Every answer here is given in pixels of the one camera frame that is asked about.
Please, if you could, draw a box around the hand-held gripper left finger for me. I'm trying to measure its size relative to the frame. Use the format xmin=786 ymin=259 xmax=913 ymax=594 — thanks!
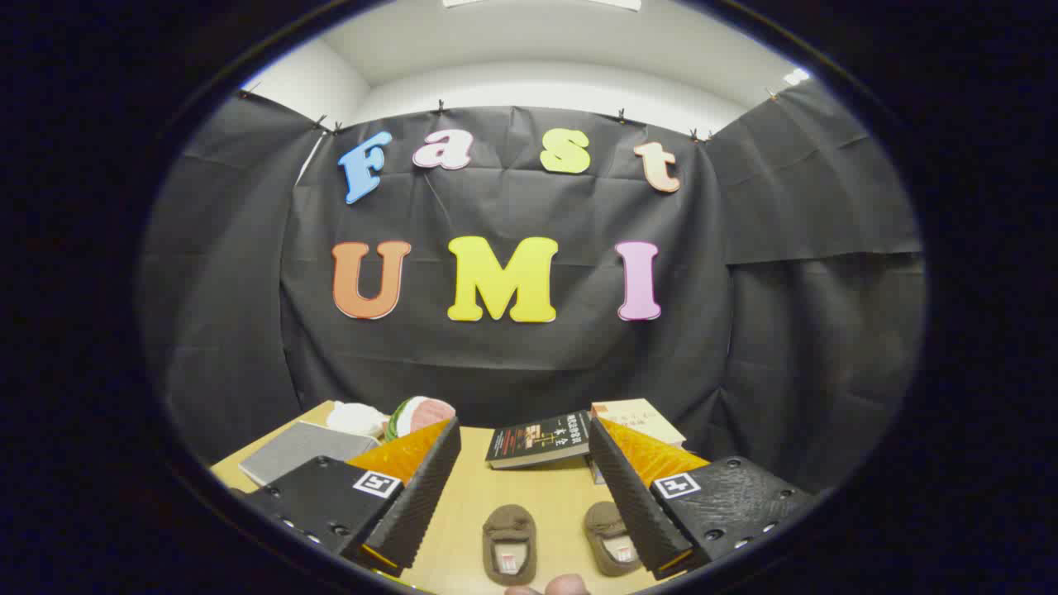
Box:
xmin=240 ymin=416 xmax=462 ymax=578

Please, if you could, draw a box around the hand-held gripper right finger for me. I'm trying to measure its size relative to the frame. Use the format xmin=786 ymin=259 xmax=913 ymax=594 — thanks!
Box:
xmin=587 ymin=416 xmax=819 ymax=581

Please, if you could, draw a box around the brown fuzzy slipper shoe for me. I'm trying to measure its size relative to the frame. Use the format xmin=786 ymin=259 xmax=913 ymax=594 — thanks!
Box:
xmin=482 ymin=504 xmax=538 ymax=588
xmin=584 ymin=501 xmax=644 ymax=578

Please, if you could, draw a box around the grey fabric storage box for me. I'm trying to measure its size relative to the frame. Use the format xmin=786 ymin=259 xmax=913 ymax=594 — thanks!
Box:
xmin=239 ymin=421 xmax=383 ymax=488

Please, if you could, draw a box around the watermelon slice plush toy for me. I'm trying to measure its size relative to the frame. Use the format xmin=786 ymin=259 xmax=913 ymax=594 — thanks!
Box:
xmin=384 ymin=396 xmax=457 ymax=443

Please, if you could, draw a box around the beige cover book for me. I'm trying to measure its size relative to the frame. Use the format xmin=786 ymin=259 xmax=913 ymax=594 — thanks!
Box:
xmin=591 ymin=399 xmax=687 ymax=451

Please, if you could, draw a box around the white plush toy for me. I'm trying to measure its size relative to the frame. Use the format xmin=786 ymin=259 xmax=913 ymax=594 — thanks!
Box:
xmin=326 ymin=402 xmax=389 ymax=437

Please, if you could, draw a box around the black cover book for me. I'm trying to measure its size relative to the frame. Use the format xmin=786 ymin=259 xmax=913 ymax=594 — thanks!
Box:
xmin=484 ymin=411 xmax=593 ymax=470

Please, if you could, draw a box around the black backdrop cloth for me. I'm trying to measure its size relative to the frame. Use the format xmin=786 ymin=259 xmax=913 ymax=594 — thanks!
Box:
xmin=139 ymin=79 xmax=925 ymax=497

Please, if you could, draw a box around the row of black clips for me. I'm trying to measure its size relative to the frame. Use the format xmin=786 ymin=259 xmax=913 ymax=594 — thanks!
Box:
xmin=240 ymin=83 xmax=779 ymax=143

